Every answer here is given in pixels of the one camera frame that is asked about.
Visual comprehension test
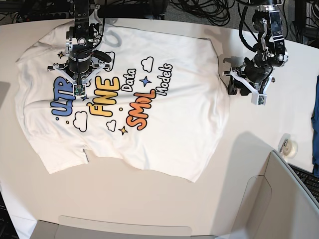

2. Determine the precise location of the blue cloth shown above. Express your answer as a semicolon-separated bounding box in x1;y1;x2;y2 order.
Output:
311;77;319;178

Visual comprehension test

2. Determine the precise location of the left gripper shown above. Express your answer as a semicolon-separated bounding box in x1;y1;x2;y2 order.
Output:
227;57;273;96

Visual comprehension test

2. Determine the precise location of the white printed t-shirt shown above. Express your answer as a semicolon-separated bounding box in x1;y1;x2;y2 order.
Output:
15;24;229;182

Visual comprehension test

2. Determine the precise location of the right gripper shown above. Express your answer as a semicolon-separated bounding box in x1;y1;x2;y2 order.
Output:
66;51;112;79

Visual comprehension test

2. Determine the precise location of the black cable bundle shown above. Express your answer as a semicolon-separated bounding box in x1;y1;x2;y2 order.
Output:
169;0;232;27

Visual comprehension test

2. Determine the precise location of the clear tape roll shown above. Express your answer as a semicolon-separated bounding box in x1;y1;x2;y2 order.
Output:
278;133;298;159

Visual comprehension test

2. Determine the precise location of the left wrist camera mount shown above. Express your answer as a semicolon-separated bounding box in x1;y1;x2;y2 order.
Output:
223;70;275;105

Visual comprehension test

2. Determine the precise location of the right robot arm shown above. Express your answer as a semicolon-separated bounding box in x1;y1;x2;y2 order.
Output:
65;0;112;85

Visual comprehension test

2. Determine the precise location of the black keyboard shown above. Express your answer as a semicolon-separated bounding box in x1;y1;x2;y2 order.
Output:
289;164;319;202

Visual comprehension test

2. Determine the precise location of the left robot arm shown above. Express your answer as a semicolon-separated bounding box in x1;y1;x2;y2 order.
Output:
224;0;288;96

